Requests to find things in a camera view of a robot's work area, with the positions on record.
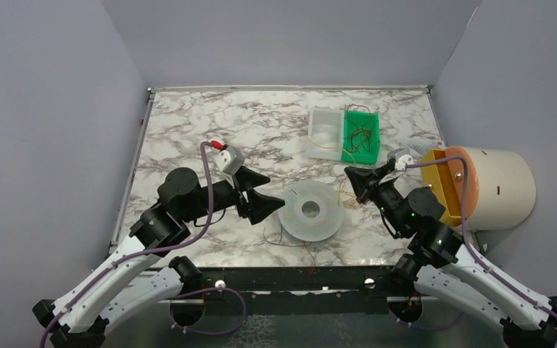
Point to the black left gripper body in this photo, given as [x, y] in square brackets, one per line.
[246, 196]

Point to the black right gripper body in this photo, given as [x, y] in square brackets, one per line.
[372, 185]

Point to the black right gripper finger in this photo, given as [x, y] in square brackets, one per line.
[358, 178]
[381, 172]

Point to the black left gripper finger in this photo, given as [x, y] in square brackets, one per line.
[249, 179]
[262, 206]

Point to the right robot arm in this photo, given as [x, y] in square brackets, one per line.
[443, 264]

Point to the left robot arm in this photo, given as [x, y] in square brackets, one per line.
[113, 292]

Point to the green plastic bin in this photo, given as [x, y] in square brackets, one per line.
[362, 140]

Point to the white paper label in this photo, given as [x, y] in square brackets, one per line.
[418, 147]

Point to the white perforated filament spool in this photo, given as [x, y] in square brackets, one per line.
[312, 211]

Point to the white translucent plastic bin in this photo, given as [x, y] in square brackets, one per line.
[325, 134]

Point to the white and orange cylinder container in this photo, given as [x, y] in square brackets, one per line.
[500, 191]

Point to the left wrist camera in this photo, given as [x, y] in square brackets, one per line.
[229, 160]

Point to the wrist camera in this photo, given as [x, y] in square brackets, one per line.
[229, 160]
[401, 159]

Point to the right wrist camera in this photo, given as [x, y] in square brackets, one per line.
[401, 159]

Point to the black mounting rail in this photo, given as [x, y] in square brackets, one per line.
[297, 291]

